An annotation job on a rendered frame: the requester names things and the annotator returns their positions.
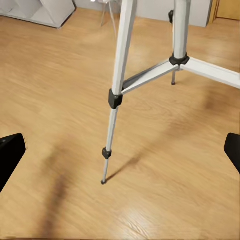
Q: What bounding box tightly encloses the camera tripod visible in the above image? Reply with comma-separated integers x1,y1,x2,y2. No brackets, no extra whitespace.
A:
101,0,240,185

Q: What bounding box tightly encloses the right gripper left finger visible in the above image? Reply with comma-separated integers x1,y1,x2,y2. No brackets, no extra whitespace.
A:
0,133,26,193

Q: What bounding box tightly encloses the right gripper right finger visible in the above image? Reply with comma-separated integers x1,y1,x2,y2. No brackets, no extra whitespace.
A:
224,132,240,173

